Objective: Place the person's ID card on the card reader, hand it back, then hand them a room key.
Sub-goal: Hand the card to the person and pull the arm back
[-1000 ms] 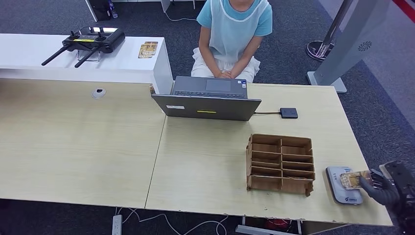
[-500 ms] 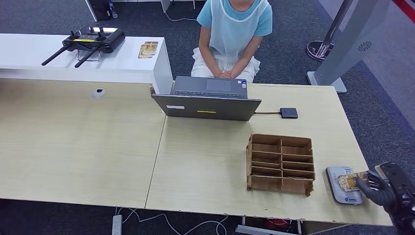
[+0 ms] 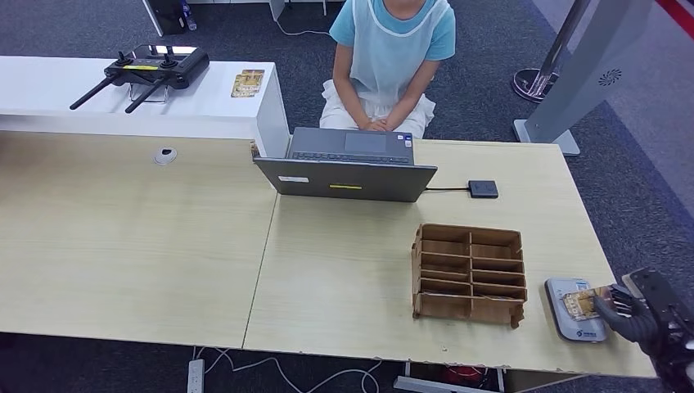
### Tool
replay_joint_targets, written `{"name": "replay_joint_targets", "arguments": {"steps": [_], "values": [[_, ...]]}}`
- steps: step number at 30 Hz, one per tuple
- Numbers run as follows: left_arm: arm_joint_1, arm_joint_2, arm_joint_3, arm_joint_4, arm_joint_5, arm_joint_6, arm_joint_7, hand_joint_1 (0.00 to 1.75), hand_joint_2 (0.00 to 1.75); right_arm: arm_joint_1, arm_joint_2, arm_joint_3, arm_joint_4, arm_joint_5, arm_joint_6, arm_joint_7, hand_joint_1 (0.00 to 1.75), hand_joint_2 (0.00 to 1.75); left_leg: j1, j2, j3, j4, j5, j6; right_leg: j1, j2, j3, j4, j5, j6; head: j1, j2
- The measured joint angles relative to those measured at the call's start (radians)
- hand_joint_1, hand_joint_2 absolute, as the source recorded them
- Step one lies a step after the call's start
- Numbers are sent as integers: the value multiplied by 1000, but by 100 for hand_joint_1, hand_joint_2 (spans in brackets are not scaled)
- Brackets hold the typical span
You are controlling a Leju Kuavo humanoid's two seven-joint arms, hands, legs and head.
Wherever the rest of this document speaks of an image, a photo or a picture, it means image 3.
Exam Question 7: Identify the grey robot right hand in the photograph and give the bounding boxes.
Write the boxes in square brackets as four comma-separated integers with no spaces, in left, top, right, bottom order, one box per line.
[593,284,661,345]

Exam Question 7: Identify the gold ID card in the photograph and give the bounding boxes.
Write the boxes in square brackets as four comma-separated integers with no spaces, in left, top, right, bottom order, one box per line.
[561,286,615,322]

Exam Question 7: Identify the white card reader pad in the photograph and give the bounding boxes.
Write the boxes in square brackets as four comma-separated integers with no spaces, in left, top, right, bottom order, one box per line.
[544,278,609,343]

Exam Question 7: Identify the person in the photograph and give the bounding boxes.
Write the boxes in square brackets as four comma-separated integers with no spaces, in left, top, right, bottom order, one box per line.
[319,0,457,140]

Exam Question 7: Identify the brown cardboard card organizer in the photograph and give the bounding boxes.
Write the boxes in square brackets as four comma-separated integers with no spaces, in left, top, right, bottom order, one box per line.
[411,223,529,330]

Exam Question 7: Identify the grey laptop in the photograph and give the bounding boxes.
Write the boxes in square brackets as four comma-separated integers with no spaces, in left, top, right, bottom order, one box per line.
[253,127,439,204]

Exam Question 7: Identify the small black square box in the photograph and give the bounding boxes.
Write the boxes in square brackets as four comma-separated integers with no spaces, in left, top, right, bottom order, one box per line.
[468,179,500,200]

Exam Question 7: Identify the red object under desk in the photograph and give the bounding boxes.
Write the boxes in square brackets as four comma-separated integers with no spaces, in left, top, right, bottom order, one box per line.
[441,368,487,387]

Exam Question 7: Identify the white desk foot bar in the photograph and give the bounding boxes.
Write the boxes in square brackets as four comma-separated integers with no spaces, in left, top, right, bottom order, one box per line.
[394,377,492,393]

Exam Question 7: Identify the grey kiosk stand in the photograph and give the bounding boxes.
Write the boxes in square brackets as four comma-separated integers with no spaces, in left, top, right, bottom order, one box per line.
[511,0,655,157]

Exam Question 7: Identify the black remote controller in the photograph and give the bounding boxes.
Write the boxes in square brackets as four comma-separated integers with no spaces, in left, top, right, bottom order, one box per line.
[69,44,211,115]

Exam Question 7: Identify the black computer tower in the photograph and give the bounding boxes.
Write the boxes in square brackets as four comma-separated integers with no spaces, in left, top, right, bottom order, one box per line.
[142,0,187,37]

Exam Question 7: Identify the white power strip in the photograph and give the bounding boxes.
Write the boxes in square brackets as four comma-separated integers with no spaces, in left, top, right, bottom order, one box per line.
[187,359,205,393]

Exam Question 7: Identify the white counter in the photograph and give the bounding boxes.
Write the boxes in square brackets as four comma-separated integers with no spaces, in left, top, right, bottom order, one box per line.
[0,55,291,160]

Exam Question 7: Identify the thin white cable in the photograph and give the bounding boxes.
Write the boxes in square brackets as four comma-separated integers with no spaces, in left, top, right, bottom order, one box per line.
[269,15,333,38]

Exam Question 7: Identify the metal wire controller stand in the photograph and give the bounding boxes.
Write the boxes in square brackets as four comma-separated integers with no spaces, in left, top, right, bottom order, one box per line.
[128,83,169,105]

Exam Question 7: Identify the white floor cable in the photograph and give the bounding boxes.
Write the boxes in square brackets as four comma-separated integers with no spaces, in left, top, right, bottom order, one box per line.
[192,348,383,393]

